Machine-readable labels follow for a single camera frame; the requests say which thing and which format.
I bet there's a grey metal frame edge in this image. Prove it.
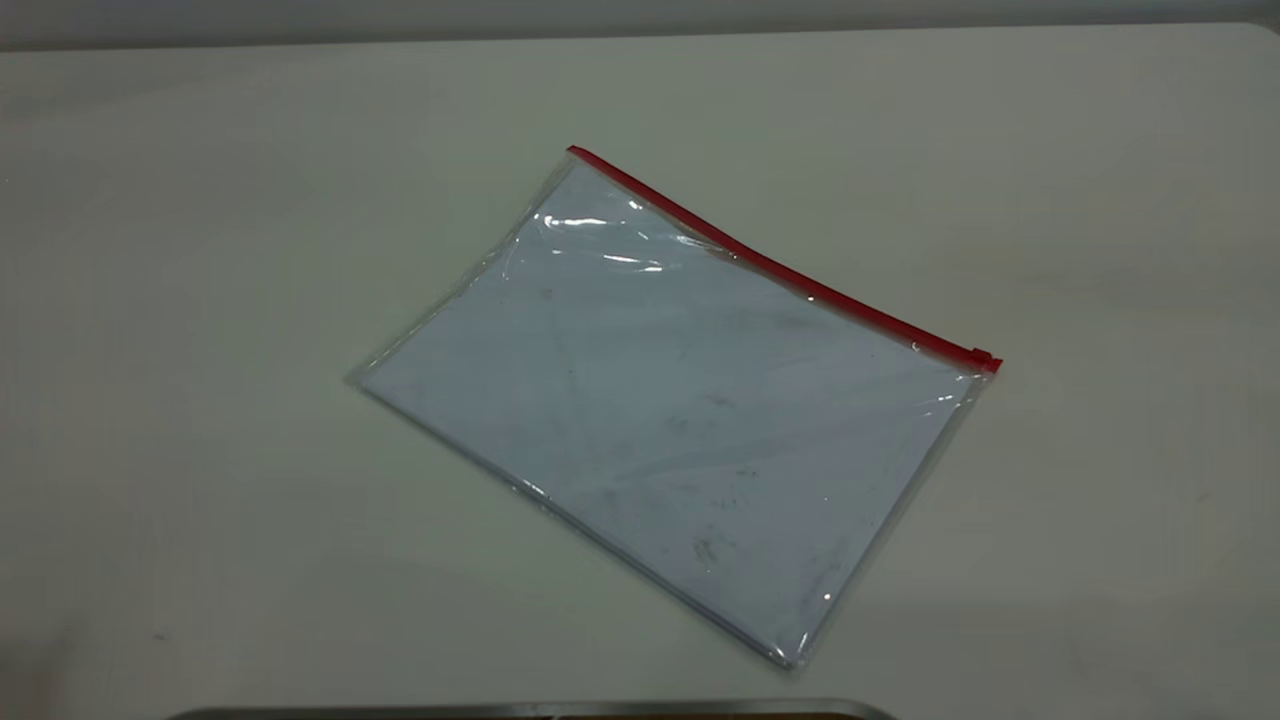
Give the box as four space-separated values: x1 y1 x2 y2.
165 698 896 720

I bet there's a transparent zip bag red zipper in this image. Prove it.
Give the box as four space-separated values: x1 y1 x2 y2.
345 145 1004 673

